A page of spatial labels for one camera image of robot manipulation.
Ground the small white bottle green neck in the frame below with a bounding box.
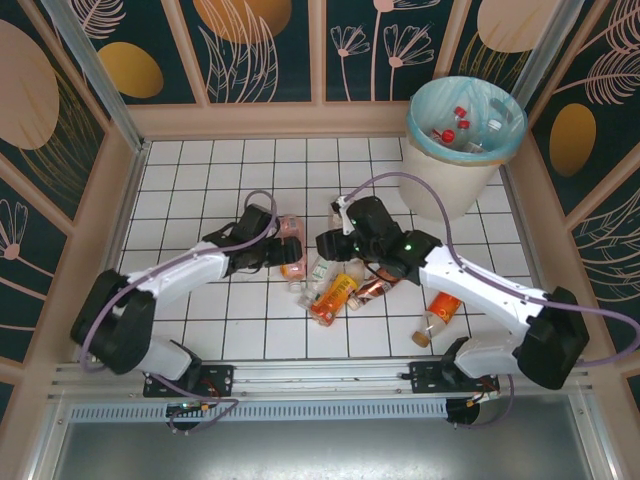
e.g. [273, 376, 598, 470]
[327, 199, 346, 236]

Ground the milky bottle yellow cap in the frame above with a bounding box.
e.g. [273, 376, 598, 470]
[343, 259, 369, 289]

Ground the pink peach drink bottle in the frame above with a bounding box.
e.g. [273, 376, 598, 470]
[278, 213, 307, 294]

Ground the clear bottle green label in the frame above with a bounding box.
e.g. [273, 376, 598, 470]
[298, 252, 334, 311]

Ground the orange juice bottle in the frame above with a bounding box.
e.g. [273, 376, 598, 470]
[309, 272, 359, 326]

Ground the brown coffee drink bottle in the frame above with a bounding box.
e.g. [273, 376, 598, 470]
[348, 272, 401, 311]

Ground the orange label NFC bottle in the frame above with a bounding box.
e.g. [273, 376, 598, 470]
[412, 292, 461, 347]

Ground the white waste bin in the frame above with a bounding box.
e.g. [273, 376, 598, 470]
[398, 75, 529, 221]

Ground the light blue bin liner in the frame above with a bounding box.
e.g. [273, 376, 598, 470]
[407, 75, 529, 166]

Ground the grey metal panel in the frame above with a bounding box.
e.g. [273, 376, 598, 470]
[29, 394, 616, 480]

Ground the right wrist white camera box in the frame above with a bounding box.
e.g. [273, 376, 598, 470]
[330, 196, 355, 236]

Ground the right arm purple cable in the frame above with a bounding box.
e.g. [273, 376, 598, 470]
[339, 172, 640, 431]

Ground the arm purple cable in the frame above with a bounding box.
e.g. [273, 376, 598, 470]
[339, 172, 640, 431]
[79, 189, 281, 436]

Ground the aluminium mounting rail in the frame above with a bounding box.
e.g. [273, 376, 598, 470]
[47, 353, 599, 401]

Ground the aluminium table side rail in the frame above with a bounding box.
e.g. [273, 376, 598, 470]
[79, 141, 151, 361]
[502, 167, 571, 356]

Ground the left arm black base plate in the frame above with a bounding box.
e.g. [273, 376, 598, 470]
[143, 363, 236, 399]

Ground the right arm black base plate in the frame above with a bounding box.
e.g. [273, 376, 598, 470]
[399, 360, 501, 396]

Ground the slotted grey cable duct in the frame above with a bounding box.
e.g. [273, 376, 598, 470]
[67, 399, 449, 424]

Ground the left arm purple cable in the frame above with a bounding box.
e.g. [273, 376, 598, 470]
[79, 189, 281, 436]

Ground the small wired connector board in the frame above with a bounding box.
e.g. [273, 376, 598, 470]
[165, 398, 221, 419]
[467, 388, 501, 407]

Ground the aluminium frame post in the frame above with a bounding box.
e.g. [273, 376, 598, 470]
[39, 0, 151, 151]
[509, 0, 589, 109]

